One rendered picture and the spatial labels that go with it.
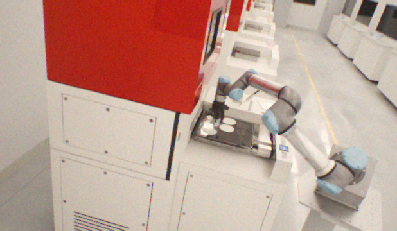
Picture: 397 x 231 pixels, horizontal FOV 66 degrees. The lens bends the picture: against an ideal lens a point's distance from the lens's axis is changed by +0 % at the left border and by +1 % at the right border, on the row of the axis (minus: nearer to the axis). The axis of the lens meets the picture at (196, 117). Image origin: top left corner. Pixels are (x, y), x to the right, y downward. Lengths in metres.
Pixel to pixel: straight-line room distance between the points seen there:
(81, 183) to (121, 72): 0.74
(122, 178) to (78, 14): 0.86
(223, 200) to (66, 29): 1.26
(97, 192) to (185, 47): 1.00
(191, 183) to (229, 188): 0.23
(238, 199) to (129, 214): 0.64
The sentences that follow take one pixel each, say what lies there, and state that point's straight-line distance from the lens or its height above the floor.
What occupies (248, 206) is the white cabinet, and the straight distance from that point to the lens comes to 1.92.
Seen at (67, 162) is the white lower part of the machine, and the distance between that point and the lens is 1.87.
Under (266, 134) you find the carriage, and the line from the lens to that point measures 2.20.
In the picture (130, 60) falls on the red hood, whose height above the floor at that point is 1.42.
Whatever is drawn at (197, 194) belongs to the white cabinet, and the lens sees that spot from 1.92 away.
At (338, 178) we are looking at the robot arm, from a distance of 1.64.
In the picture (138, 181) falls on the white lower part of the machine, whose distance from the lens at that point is 1.72.
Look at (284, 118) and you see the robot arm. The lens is 1.52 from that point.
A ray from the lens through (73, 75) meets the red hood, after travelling 1.60.
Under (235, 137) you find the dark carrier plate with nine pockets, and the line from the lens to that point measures 2.01.
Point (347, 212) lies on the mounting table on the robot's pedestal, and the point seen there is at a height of 0.82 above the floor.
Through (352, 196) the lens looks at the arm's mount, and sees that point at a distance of 1.89.
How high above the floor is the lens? 1.85
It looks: 26 degrees down
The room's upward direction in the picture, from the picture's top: 11 degrees clockwise
